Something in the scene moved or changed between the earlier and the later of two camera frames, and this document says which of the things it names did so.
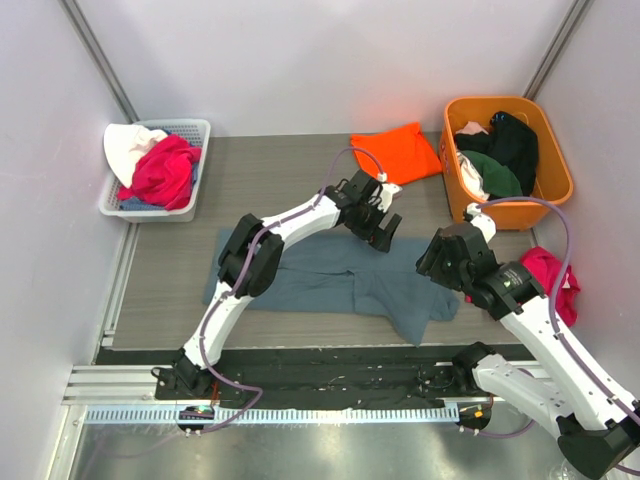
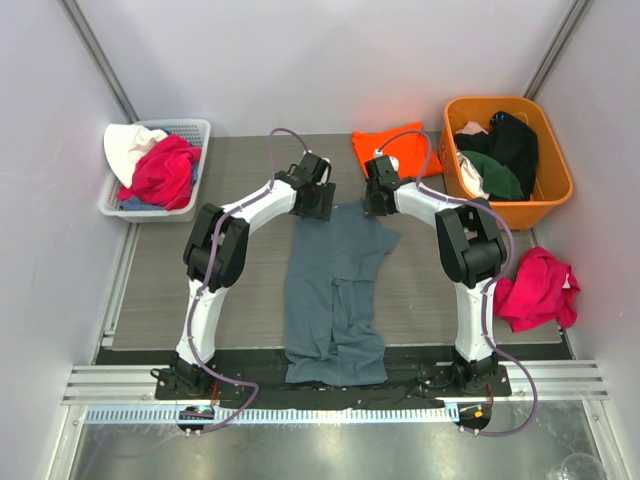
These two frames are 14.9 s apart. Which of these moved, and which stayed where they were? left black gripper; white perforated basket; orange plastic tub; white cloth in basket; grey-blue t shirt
Moved: grey-blue t shirt; left black gripper
Stayed: white cloth in basket; orange plastic tub; white perforated basket
